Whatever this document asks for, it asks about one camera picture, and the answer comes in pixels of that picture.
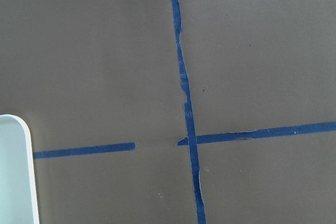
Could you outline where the cream bear print tray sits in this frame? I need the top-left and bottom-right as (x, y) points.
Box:
(1, 114), (40, 223)

